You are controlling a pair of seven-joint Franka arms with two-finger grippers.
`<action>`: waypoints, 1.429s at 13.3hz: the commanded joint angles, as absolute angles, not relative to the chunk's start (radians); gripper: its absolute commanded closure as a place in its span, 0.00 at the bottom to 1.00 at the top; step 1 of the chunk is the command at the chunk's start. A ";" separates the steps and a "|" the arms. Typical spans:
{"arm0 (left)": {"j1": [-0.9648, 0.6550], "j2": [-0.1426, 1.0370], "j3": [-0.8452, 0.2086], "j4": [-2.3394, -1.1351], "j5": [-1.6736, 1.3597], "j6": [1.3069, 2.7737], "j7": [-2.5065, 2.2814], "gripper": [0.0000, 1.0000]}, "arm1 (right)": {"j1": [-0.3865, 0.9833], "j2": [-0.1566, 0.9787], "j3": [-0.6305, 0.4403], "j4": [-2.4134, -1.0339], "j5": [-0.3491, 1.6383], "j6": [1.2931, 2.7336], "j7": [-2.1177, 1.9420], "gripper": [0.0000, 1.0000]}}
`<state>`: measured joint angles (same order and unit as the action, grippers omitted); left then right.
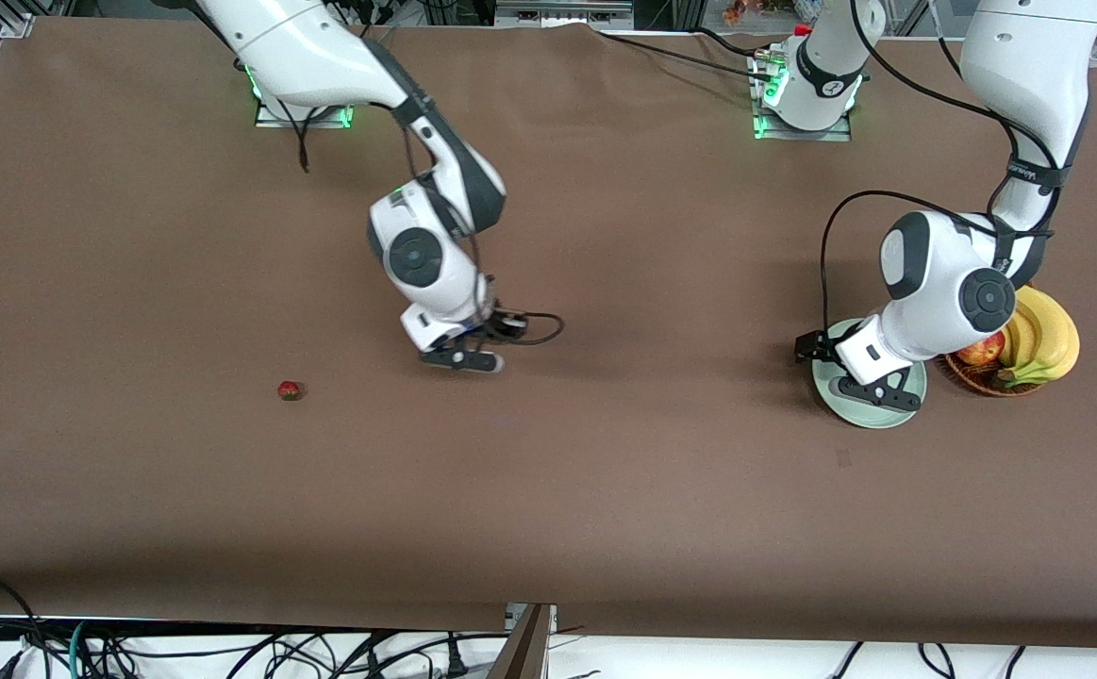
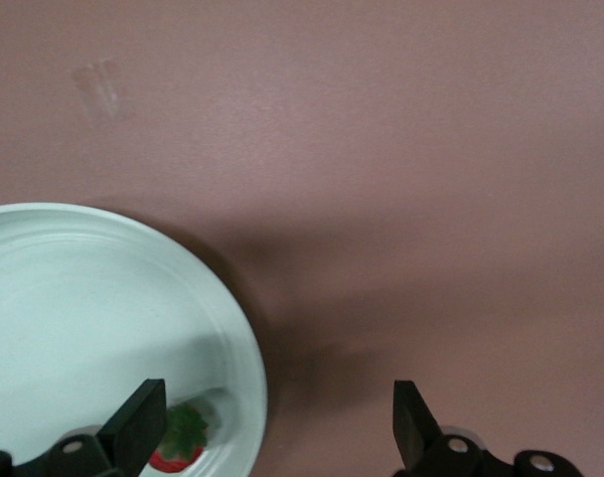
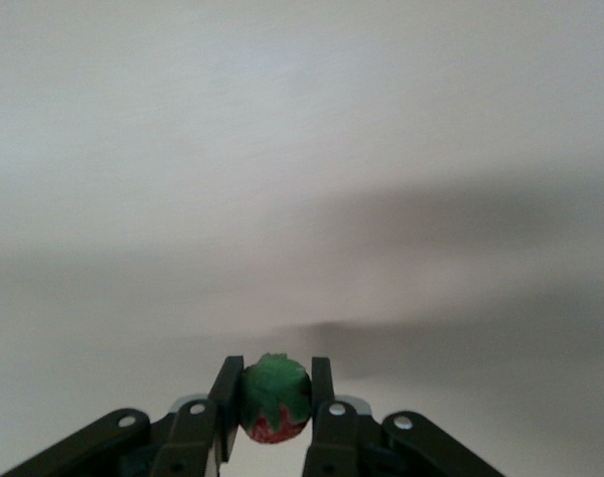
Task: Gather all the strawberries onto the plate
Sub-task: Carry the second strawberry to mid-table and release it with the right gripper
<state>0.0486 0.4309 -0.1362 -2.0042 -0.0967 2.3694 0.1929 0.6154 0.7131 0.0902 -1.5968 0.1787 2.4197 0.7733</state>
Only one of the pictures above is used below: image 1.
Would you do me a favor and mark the pale green round plate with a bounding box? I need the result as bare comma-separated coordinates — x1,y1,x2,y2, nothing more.
811,318,928,430

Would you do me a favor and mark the red apple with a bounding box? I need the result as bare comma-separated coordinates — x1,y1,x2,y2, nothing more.
956,332,1006,367

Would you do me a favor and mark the brown wicker basket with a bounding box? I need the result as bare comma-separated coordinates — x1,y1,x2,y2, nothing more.
942,351,1047,398

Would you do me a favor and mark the brown table cover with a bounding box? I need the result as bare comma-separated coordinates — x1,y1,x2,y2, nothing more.
0,17,1097,652

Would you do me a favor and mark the yellow banana bunch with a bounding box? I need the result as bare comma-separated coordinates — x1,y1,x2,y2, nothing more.
996,286,1081,388

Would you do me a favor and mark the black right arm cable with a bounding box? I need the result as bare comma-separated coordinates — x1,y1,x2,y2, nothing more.
293,94,566,346

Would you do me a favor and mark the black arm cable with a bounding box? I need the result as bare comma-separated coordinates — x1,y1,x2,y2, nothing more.
293,94,566,346
820,0,1068,336

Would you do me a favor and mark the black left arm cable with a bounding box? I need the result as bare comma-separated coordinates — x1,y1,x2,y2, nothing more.
820,0,1068,336

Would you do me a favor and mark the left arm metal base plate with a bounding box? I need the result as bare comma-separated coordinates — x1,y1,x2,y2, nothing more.
751,47,853,142

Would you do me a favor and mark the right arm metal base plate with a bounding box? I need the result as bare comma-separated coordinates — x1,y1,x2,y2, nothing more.
254,90,356,130

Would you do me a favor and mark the thin black table cable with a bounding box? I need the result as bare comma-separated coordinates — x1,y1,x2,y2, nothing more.
590,26,777,84
692,26,768,59

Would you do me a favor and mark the grey metal background rail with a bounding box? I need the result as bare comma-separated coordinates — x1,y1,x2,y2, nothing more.
496,0,634,29

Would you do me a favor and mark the metal frame post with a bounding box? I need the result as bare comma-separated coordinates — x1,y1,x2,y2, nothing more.
487,604,558,679

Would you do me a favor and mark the teal floor cable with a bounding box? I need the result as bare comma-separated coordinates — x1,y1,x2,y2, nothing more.
67,620,94,679

